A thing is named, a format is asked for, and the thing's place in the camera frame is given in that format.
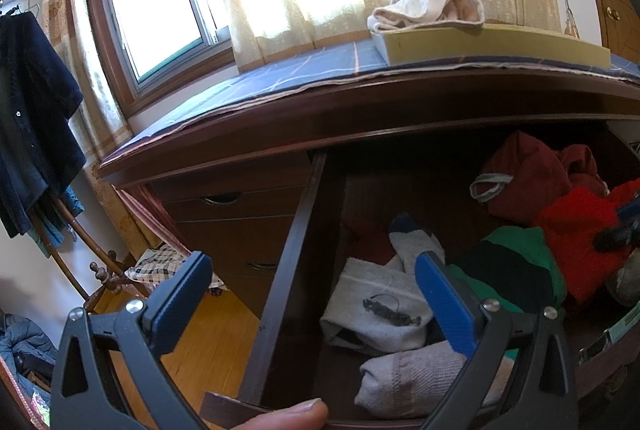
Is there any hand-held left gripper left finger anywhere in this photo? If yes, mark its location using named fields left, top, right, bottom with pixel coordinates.
left=50, top=251, right=215, bottom=430

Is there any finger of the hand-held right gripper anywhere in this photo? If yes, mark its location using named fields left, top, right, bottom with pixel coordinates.
left=592, top=203, right=640, bottom=256

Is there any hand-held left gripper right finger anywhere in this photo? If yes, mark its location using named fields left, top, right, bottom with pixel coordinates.
left=414, top=251, right=578, bottom=430

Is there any bright red underwear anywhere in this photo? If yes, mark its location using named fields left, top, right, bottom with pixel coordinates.
left=532, top=180, right=640, bottom=303

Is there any green black striped sock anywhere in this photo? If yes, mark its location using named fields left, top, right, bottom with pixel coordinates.
left=445, top=225, right=568, bottom=316

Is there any grey-white sock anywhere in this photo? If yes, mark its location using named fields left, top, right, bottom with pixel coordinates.
left=354, top=337, right=516, bottom=421

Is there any beige shallow cardboard box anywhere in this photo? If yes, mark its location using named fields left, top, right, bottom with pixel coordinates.
left=370, top=23, right=613, bottom=67

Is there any beige underwear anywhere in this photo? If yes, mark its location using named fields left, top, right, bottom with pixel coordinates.
left=367, top=0, right=486, bottom=34

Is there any small wooden drawer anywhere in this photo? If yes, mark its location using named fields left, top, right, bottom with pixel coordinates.
left=157, top=170, right=313, bottom=223
left=215, top=250, right=291, bottom=311

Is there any dark red underwear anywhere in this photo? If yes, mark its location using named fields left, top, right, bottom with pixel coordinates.
left=469, top=130, right=573, bottom=226

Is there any checked cloth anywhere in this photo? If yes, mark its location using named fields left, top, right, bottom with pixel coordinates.
left=125, top=244, right=226, bottom=293

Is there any grey sock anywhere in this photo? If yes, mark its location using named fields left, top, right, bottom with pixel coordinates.
left=605, top=250, right=640, bottom=308

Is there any white sock with blue toe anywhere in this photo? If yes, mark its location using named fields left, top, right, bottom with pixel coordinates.
left=387, top=213, right=446, bottom=276

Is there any white folded printed cloth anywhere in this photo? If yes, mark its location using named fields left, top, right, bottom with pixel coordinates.
left=320, top=257, right=436, bottom=353

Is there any wooden coat rack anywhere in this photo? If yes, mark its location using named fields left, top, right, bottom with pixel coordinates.
left=30, top=195, right=151, bottom=311

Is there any maroon cloth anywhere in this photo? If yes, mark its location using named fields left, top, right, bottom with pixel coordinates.
left=345, top=220, right=401, bottom=266

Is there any pink striped cloth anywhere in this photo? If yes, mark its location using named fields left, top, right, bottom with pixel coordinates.
left=117, top=185, right=176, bottom=251

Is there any teal garment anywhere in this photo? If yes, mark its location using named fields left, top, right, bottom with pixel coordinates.
left=27, top=187, right=86, bottom=258

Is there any dark wooden dresser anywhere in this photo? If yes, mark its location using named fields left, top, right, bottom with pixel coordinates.
left=97, top=63, right=640, bottom=326

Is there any beige patterned curtain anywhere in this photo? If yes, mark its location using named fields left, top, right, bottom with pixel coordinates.
left=42, top=0, right=133, bottom=256

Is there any navy hanging jacket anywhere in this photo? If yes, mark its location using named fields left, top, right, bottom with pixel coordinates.
left=0, top=10, right=86, bottom=238

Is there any blue plaid cloth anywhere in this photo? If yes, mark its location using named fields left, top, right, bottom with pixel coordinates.
left=102, top=38, right=640, bottom=156

